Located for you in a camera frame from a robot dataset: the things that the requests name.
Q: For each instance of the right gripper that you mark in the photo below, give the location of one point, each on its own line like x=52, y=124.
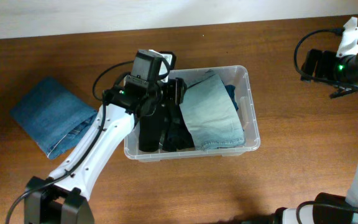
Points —
x=327, y=61

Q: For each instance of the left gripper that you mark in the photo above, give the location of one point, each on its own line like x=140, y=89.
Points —
x=173, y=94

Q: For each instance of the light grey jeans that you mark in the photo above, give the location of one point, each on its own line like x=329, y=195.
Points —
x=210, y=115

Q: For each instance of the large black taped cloth bundle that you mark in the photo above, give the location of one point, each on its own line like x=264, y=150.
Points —
x=151, y=130

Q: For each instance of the small black taped cloth bundle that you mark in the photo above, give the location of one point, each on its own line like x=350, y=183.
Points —
x=177, y=136

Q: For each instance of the blue taped cloth bundle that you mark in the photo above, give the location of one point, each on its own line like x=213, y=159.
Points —
x=231, y=92

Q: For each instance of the dark blue jeans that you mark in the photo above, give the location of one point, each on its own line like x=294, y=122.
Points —
x=53, y=117

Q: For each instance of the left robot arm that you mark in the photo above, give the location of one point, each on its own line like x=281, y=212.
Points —
x=64, y=196

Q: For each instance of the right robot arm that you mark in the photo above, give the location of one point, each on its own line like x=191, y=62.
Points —
x=338, y=69

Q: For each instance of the clear plastic storage bin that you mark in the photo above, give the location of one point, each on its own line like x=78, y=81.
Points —
x=236, y=75

